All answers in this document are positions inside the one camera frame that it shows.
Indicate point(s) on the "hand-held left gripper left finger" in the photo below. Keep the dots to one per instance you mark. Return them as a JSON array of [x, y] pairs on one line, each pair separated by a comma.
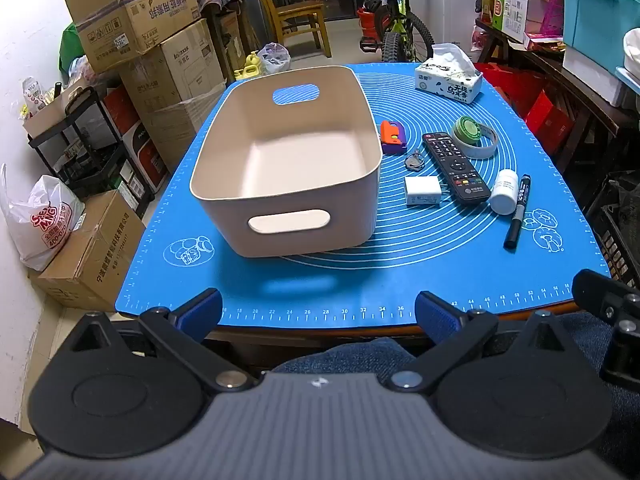
[[202, 310]]

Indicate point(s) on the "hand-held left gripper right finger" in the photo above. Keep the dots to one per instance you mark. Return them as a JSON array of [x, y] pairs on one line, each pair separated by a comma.
[[435, 316]]

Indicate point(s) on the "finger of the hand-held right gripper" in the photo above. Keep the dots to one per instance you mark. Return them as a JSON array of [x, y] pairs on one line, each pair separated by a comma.
[[612, 300]]

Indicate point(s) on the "clear packing tape roll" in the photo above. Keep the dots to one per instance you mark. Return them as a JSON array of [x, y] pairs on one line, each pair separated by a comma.
[[487, 147]]

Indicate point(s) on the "beige plastic storage bin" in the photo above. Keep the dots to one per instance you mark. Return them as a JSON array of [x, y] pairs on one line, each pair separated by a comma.
[[300, 160]]

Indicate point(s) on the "person's right leg in jeans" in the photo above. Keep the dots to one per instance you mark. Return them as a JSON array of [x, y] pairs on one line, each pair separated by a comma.
[[585, 340]]

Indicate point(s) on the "person's leg in jeans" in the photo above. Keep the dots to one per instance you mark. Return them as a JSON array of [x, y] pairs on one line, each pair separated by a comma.
[[585, 340], [345, 357]]

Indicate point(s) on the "black plastic crate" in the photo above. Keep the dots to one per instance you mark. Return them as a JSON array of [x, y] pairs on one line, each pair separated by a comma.
[[620, 230]]

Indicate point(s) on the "person's left leg in jeans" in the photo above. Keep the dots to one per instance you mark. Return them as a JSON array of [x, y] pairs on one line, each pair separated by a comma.
[[345, 357]]

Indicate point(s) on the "cardboard box with black print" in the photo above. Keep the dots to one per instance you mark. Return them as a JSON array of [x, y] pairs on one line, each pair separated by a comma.
[[95, 255]]

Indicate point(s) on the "blue silicone baking mat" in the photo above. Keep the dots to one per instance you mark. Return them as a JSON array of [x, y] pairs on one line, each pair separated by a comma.
[[320, 275]]

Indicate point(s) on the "white charger plug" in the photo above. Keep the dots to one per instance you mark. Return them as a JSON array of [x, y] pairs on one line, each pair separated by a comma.
[[421, 191]]

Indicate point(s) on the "black marker pen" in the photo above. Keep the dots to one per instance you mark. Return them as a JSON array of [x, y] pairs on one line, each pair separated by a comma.
[[517, 215]]

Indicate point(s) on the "small white pill bottle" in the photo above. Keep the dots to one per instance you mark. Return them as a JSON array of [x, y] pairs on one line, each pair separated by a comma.
[[504, 192]]

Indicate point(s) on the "black remote control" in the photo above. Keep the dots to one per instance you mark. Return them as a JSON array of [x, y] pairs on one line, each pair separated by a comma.
[[452, 162]]

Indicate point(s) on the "small metal key bunch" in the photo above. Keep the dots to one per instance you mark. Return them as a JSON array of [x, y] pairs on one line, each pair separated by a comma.
[[414, 161]]

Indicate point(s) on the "red white appliance box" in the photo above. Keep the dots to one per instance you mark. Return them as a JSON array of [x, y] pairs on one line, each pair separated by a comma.
[[135, 145]]

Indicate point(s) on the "creased cardboard box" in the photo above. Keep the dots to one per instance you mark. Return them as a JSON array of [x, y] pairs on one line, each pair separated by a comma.
[[185, 132]]

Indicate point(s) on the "white red printed plastic bag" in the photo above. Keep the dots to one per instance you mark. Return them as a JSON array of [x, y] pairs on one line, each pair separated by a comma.
[[40, 225]]

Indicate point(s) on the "orange purple plastic toy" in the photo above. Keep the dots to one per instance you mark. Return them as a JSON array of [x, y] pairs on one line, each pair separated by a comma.
[[392, 137]]

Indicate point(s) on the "green round disc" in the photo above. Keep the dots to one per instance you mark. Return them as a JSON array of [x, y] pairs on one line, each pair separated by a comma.
[[467, 129]]

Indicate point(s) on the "black metal rack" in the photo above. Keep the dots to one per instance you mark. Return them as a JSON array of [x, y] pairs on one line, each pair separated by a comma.
[[75, 160]]

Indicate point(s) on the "dark wooden side table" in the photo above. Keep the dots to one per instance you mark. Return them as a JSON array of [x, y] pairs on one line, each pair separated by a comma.
[[585, 90]]

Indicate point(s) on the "stack of red gift boxes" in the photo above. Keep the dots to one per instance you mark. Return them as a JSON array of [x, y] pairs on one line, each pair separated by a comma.
[[525, 95]]

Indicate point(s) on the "white foam box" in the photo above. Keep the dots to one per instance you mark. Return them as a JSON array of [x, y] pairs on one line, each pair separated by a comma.
[[590, 77]]

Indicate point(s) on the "white printed tissue box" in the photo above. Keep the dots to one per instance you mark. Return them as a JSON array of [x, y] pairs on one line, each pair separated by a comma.
[[447, 85]]

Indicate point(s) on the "yellow plastic jug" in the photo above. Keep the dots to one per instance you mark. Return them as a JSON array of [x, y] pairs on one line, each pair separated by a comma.
[[244, 72], [255, 64]]

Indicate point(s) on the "large stacked cardboard box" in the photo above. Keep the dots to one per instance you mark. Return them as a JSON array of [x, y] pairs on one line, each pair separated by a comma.
[[175, 67]]

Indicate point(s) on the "small cardboard box on rack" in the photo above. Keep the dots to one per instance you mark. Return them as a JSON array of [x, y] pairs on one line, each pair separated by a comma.
[[55, 112]]

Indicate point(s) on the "tied white plastic bag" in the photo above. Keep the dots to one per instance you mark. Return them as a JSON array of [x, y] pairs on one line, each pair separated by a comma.
[[274, 57]]

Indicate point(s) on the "teal plastic storage box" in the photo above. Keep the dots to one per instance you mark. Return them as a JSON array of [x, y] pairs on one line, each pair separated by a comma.
[[600, 15]]

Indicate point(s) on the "pink plastic basket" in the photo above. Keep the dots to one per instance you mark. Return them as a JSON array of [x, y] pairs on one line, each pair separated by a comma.
[[550, 20]]

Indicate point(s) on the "green black bicycle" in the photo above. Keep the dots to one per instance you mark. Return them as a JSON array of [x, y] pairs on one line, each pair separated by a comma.
[[400, 30]]

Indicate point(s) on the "green bag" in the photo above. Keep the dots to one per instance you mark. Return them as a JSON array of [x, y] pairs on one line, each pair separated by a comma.
[[70, 50]]

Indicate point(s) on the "open cardboard box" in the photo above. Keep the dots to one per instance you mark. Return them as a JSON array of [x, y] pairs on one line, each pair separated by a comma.
[[135, 15]]

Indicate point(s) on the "green white carton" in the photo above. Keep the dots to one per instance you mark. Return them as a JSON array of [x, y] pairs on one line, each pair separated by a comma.
[[515, 12]]

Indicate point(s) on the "wooden chair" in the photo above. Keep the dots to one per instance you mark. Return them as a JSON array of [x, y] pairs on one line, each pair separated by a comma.
[[295, 15]]

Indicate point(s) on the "white refrigerator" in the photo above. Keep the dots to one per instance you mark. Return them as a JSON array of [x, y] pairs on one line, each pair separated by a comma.
[[445, 0]]

